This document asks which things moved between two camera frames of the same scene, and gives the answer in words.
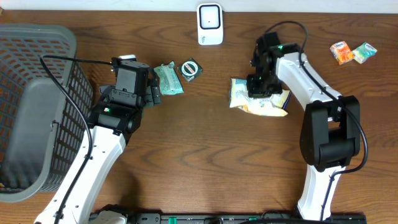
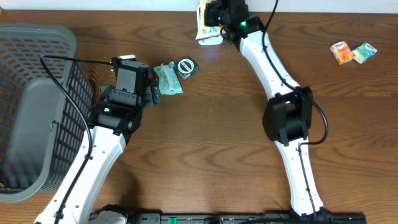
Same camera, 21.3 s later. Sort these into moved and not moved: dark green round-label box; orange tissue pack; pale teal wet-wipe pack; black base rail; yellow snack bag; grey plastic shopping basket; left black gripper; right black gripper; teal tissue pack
Moved: yellow snack bag; right black gripper; dark green round-label box
Not moved: pale teal wet-wipe pack; black base rail; orange tissue pack; grey plastic shopping basket; left black gripper; teal tissue pack
